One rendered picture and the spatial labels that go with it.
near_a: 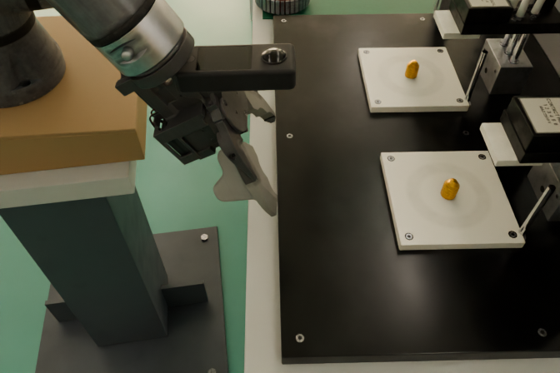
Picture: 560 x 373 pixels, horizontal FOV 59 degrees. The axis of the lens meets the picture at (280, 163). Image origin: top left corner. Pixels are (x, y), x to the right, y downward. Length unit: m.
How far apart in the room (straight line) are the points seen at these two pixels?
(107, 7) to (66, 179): 0.38
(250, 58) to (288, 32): 0.44
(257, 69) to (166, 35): 0.09
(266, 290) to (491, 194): 0.31
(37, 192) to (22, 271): 0.89
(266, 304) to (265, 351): 0.05
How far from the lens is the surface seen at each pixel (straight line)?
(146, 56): 0.45
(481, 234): 0.65
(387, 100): 0.78
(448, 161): 0.71
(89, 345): 1.45
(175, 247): 1.52
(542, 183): 0.71
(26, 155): 0.76
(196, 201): 1.63
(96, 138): 0.72
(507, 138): 0.62
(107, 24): 0.44
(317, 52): 0.88
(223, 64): 0.48
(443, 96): 0.81
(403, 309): 0.58
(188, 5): 2.53
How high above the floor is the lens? 1.29
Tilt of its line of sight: 49 degrees down
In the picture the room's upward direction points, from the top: straight up
